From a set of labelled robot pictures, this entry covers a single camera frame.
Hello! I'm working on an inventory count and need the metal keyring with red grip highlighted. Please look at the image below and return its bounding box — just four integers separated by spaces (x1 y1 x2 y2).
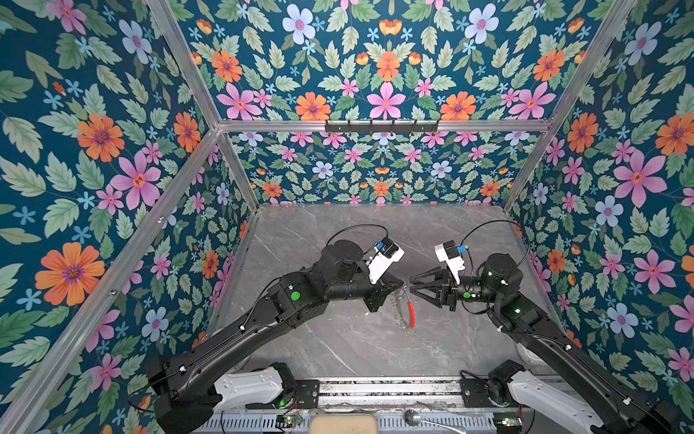
395 286 417 343

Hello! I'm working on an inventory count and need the beige pad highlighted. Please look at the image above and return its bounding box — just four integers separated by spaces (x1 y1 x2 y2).
307 415 379 434

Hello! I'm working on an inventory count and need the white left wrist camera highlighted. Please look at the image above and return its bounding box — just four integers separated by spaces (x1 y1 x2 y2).
366 236 404 285

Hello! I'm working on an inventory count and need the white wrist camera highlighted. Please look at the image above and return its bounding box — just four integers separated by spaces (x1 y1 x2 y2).
435 241 467 285
366 236 404 285

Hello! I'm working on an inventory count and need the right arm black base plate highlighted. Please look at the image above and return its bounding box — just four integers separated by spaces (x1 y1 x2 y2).
459 373 515 408

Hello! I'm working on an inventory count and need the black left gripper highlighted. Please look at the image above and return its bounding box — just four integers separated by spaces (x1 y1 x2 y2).
330 255 413 309

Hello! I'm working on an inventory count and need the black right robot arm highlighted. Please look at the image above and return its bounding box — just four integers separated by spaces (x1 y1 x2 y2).
410 253 680 433

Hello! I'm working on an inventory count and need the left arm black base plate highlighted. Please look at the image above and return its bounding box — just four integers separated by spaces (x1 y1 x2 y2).
277 379 321 410

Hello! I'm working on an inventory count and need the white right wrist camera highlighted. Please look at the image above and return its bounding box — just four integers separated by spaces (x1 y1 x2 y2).
435 241 467 285

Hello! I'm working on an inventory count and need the black hook rack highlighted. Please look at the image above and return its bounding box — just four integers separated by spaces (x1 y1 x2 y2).
324 119 439 135

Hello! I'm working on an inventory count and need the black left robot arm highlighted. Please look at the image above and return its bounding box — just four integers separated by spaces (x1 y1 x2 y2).
146 237 404 433

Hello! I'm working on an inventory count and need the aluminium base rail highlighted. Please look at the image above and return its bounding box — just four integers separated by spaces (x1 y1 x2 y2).
205 375 522 413

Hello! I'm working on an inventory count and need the round metal knob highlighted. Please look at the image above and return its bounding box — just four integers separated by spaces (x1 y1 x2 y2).
404 410 422 427

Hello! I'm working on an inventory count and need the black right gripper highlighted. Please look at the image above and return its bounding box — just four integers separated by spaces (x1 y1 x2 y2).
411 267 502 316

